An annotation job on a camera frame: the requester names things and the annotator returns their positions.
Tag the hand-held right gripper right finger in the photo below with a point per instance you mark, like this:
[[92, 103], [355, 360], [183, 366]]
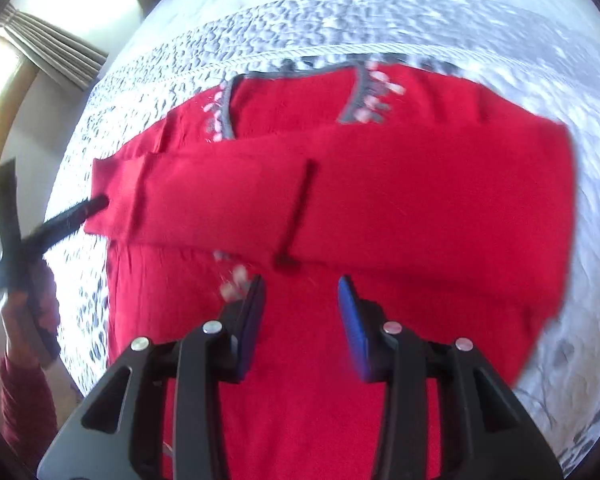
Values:
[[351, 330]]

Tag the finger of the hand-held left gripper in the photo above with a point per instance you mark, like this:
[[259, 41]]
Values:
[[75, 217]]

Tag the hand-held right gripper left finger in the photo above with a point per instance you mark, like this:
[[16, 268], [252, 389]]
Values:
[[250, 325]]

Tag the white grey quilted bedspread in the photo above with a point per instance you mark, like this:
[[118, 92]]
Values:
[[430, 25]]

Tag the red knit sweater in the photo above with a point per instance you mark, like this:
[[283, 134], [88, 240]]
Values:
[[380, 185]]

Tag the person's left hand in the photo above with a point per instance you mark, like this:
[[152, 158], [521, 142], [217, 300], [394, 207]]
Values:
[[47, 305]]

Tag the person's left forearm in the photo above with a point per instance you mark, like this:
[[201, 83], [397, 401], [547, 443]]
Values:
[[25, 400]]

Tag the grey pleated curtain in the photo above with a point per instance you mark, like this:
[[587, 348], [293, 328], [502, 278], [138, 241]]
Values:
[[55, 50]]

